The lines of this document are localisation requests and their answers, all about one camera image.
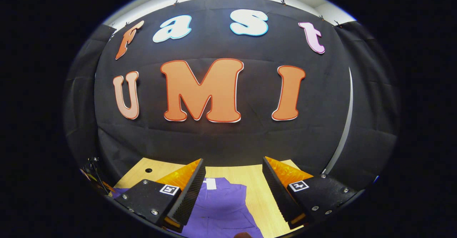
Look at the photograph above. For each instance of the black backdrop cloth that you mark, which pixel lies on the black backdrop cloth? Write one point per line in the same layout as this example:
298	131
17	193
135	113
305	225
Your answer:
232	138

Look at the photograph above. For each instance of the grey vertical pole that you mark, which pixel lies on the grey vertical pole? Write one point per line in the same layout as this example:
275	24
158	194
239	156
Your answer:
348	123

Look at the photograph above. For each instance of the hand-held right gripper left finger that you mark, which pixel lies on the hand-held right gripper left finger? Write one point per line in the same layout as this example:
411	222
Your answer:
189	195

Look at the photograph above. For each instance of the purple shirt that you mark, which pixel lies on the purple shirt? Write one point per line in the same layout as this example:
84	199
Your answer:
225	206

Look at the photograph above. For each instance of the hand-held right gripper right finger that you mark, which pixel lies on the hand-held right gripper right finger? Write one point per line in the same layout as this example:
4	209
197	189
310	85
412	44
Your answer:
275	191

